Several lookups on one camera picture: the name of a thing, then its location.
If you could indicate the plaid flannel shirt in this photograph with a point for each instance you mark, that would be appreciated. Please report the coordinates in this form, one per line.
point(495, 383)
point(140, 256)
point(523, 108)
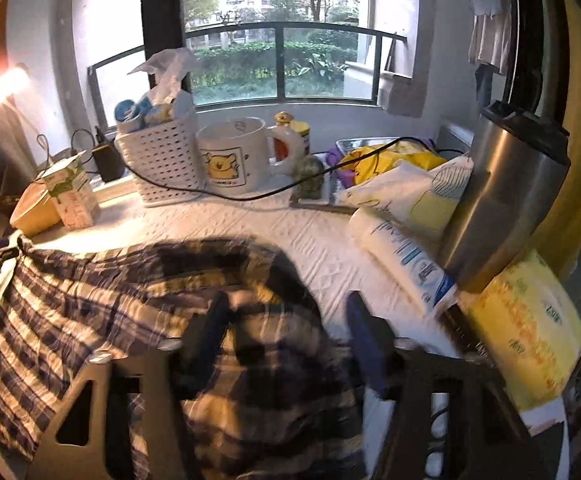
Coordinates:
point(95, 300)

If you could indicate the yellow lidded bottle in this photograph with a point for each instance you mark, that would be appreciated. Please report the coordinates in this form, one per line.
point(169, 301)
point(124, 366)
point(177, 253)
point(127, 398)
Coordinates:
point(295, 132)

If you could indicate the white quilted table cover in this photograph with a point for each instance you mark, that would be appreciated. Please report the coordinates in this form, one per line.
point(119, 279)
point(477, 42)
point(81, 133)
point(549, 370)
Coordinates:
point(295, 240)

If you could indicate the small green jar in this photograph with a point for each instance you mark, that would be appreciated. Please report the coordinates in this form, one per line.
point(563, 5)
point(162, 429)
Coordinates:
point(311, 177)

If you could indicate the white and yellow packet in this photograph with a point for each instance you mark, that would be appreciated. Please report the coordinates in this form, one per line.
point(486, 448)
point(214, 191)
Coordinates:
point(410, 192)

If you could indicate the metal tray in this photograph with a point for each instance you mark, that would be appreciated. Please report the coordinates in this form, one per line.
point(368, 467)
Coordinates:
point(343, 147)

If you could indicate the yellow plastic bag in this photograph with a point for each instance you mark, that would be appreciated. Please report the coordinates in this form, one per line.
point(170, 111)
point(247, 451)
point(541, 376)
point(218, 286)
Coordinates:
point(370, 160)

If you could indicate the crumpled clear plastic bag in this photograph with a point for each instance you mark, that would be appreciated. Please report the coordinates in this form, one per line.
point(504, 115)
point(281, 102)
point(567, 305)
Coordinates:
point(168, 72)

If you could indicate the yellow bowl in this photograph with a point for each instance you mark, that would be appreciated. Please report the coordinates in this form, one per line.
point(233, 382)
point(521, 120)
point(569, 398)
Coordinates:
point(33, 212)

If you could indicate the white perforated basket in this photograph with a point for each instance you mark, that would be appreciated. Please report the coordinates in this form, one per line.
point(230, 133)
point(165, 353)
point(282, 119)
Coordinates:
point(165, 160)

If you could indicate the black power adapter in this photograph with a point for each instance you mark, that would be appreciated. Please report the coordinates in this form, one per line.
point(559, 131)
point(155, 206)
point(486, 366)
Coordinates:
point(109, 160)

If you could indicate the white green drink carton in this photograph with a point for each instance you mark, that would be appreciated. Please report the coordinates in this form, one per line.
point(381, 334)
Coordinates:
point(73, 195)

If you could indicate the yellow tissue pack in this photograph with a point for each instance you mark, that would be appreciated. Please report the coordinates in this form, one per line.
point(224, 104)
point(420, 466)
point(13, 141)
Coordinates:
point(530, 330)

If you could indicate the yellow curtain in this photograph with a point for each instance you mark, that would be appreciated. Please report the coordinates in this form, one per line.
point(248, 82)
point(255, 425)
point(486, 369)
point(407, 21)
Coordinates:
point(580, 110)

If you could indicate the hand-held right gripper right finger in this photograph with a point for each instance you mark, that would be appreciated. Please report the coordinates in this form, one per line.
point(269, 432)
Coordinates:
point(365, 340)

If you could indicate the white mug with yellow bear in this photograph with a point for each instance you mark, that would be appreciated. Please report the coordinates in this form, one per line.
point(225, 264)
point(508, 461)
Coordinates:
point(233, 157)

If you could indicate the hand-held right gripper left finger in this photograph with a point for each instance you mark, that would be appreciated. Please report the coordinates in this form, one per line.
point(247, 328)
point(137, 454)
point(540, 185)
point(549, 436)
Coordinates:
point(210, 330)

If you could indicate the stainless steel tumbler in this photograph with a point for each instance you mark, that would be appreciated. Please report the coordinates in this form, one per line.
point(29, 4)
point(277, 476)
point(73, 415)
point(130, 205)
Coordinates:
point(500, 195)

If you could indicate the white wipes packet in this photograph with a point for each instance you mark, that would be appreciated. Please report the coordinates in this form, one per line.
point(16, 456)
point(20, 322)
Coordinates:
point(400, 255)

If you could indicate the hanging pale clothes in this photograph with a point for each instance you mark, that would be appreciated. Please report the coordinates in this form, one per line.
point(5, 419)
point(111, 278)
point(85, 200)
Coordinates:
point(490, 25)

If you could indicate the balcony railing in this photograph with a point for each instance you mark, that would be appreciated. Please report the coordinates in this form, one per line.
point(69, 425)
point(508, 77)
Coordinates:
point(280, 30)

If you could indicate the black pen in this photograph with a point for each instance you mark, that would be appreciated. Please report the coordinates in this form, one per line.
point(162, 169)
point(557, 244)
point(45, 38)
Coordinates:
point(463, 330)

